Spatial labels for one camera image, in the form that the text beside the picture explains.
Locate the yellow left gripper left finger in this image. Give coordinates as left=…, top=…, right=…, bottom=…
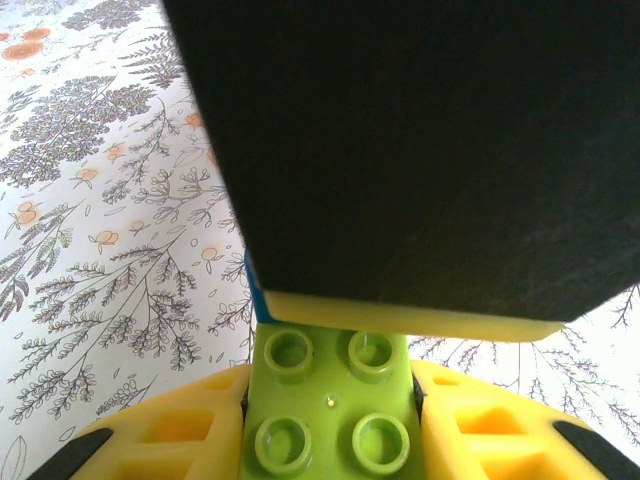
left=29, top=362, right=251, bottom=480

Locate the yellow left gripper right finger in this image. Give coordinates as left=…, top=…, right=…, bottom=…
left=409, top=359, right=626, bottom=480

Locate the lime green square lego brick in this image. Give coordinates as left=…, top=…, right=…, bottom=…
left=238, top=319, right=426, bottom=480

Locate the light blue long lego brick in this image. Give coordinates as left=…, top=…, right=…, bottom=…
left=243, top=249, right=276, bottom=325

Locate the floral patterned table cover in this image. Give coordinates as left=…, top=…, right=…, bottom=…
left=0, top=0, right=640, bottom=480

